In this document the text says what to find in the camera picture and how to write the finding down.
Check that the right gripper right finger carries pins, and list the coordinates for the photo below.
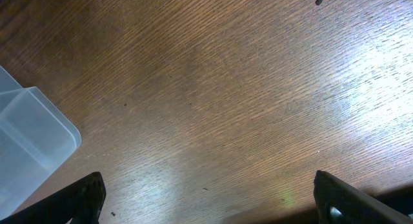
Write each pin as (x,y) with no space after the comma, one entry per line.
(339,202)

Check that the clear plastic storage container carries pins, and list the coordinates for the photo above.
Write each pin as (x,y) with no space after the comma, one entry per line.
(36,139)

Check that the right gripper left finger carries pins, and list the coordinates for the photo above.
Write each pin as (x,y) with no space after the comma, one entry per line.
(81,203)

